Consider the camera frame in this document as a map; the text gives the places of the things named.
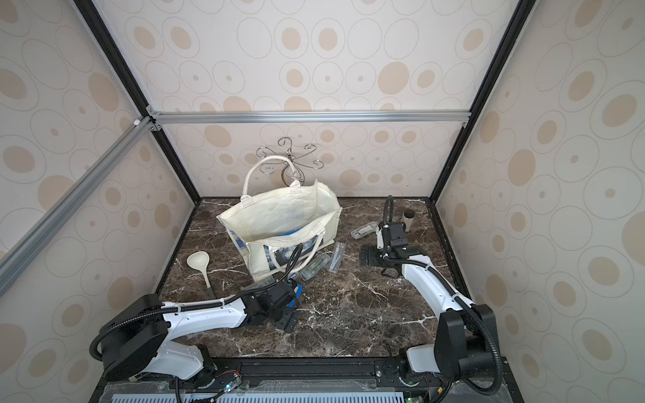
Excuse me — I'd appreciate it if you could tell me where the starry night canvas bag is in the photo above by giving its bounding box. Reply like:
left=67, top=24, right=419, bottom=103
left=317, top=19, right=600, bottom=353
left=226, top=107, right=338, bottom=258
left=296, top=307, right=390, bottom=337
left=218, top=155, right=342, bottom=282

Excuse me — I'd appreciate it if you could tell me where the clear compass case back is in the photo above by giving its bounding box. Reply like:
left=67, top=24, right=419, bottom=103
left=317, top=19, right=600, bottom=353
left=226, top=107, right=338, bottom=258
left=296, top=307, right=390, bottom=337
left=350, top=221, right=379, bottom=239

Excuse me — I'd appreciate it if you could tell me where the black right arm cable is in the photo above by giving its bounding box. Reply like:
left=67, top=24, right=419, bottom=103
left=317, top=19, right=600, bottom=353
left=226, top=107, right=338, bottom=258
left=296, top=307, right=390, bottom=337
left=377, top=195, right=505, bottom=396

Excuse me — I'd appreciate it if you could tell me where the clear case blue compass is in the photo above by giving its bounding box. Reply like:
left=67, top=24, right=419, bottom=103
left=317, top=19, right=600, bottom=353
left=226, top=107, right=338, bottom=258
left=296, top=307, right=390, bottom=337
left=329, top=242, right=346, bottom=273

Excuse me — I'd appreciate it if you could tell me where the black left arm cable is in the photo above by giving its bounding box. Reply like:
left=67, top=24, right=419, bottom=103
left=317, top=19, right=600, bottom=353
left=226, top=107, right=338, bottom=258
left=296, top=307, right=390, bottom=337
left=89, top=242, right=304, bottom=362

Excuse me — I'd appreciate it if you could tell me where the horizontal aluminium rail back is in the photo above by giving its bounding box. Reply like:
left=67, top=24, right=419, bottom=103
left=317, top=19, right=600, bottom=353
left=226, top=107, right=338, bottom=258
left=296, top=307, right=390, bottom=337
left=152, top=110, right=470, bottom=124

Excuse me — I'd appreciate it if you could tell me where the diagonal aluminium rail left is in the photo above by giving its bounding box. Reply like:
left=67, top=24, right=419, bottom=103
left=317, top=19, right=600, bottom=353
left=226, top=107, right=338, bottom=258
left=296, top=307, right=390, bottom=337
left=1, top=117, right=153, bottom=294

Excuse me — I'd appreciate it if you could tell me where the black corner frame post left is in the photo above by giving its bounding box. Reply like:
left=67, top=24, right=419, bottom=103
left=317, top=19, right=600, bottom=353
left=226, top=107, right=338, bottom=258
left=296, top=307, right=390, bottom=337
left=72, top=0, right=202, bottom=206

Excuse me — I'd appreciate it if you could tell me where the silver metal hook stand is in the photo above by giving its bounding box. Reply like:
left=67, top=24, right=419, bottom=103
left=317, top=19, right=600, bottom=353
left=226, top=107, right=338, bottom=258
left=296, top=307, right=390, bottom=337
left=255, top=136, right=325, bottom=186

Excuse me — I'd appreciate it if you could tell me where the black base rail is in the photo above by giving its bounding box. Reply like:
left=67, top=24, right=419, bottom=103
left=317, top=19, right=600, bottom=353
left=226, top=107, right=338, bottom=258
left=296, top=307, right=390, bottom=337
left=90, top=356, right=522, bottom=402

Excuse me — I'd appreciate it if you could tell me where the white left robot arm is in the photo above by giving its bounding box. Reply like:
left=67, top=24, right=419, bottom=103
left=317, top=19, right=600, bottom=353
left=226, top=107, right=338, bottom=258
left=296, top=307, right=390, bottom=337
left=89, top=279, right=302, bottom=388

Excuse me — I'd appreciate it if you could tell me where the small jar black lid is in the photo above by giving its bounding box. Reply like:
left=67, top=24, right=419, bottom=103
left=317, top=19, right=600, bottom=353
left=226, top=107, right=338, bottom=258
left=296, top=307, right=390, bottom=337
left=401, top=209, right=416, bottom=233

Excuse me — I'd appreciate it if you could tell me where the black corner frame post right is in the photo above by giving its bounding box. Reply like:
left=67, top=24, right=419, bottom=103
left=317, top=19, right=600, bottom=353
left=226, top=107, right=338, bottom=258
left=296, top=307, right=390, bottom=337
left=429, top=0, right=537, bottom=206

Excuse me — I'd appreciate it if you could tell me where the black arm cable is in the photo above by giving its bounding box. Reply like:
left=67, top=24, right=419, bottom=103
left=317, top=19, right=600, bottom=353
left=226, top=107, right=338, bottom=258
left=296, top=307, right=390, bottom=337
left=89, top=242, right=304, bottom=362
left=377, top=195, right=505, bottom=396

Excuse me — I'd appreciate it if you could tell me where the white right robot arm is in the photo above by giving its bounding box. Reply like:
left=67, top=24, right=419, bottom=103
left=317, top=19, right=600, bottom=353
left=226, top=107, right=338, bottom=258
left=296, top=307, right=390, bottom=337
left=359, top=222, right=503, bottom=395

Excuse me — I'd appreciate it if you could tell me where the black corner frame post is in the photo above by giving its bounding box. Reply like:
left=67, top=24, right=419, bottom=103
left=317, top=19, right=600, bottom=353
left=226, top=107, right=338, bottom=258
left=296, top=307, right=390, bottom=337
left=429, top=0, right=537, bottom=206
left=72, top=0, right=202, bottom=206

